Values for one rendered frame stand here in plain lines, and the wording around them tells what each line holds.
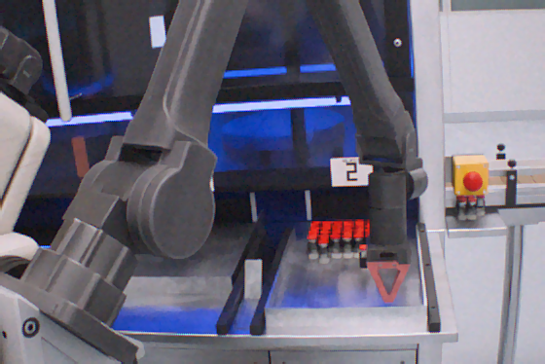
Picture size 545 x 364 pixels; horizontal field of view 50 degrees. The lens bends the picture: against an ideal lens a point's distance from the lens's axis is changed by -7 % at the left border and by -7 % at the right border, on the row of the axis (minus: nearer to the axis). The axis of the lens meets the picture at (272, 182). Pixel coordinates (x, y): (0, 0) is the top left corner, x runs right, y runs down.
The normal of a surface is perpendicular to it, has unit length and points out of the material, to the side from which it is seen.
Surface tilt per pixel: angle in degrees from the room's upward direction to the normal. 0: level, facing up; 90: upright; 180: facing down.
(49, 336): 90
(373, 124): 121
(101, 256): 65
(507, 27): 90
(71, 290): 60
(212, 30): 87
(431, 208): 90
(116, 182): 40
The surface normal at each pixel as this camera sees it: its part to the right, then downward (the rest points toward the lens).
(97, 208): -0.44, -0.57
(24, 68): 0.88, 0.21
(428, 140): -0.16, 0.33
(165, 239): 0.80, 0.10
